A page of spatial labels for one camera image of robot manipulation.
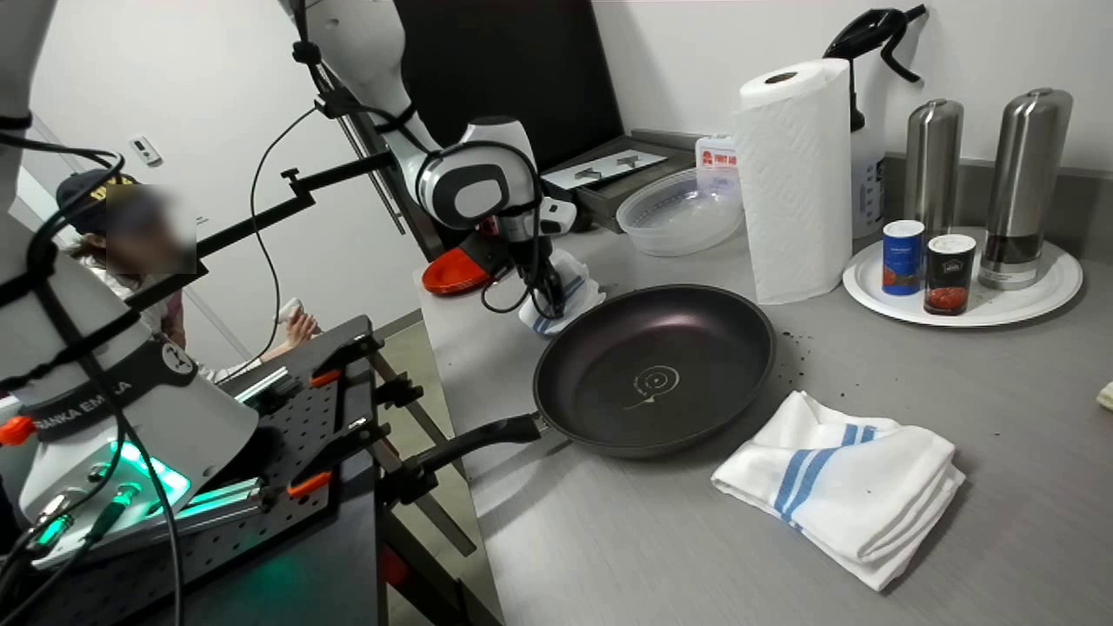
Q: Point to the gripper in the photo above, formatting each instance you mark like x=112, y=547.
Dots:
x=532, y=261

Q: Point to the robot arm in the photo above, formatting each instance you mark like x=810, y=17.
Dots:
x=113, y=382

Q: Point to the folded blue-striped white towel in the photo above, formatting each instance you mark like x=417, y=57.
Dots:
x=581, y=294
x=852, y=487

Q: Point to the dark frying pan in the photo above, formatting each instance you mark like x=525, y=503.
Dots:
x=661, y=374

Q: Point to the paper towel roll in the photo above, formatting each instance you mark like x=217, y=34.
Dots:
x=796, y=183

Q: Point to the orange plate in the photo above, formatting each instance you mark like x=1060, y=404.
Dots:
x=448, y=274

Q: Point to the dark tray with white sheet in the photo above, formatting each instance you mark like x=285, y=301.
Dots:
x=609, y=174

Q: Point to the clear plastic bowl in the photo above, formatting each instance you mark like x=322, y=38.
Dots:
x=678, y=217

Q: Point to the large black panel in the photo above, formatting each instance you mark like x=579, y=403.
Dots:
x=513, y=61

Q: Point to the black orange bar clamp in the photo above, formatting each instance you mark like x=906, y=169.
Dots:
x=343, y=361
x=348, y=456

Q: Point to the white box red print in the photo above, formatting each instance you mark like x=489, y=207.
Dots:
x=716, y=153

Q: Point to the hand controller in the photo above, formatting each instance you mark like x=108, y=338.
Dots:
x=289, y=310

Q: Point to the scatter of black crumbs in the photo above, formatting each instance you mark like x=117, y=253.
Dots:
x=793, y=356

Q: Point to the white spray bottle black trigger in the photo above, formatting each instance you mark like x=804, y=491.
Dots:
x=868, y=174

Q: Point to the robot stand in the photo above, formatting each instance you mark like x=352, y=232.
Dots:
x=287, y=522

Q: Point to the blue spice shaker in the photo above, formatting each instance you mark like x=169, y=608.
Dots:
x=903, y=259

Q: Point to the short steel grinder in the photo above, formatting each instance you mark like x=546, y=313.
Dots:
x=932, y=165

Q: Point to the person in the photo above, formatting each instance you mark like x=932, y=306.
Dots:
x=104, y=235

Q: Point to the white round plate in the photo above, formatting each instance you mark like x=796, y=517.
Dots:
x=1000, y=304

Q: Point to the tall steel grinder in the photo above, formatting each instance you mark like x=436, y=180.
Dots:
x=1026, y=183

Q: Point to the pale yellow object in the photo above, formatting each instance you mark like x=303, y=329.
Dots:
x=1106, y=396

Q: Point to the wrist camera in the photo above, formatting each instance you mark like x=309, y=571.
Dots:
x=489, y=254

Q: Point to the wall thermostat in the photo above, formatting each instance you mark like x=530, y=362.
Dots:
x=145, y=150

